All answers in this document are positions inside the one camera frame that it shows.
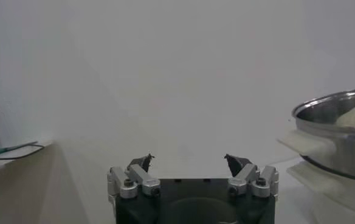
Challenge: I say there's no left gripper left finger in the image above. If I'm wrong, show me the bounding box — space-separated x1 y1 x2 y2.
107 153 162 199

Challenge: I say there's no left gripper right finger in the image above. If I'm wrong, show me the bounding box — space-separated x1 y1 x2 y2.
224 153 279 198

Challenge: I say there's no stainless steel steamer basket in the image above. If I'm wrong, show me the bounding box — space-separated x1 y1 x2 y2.
277 86 355 183

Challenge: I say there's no white electric cooker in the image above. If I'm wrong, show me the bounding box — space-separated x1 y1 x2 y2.
286 155 355 224

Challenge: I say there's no white side table with tool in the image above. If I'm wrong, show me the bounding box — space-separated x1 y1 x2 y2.
0 139 55 183

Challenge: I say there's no green black hand tool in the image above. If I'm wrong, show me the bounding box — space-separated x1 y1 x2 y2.
0 141 38 161

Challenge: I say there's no black looped cable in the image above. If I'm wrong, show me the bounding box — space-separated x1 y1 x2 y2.
0 143 46 161

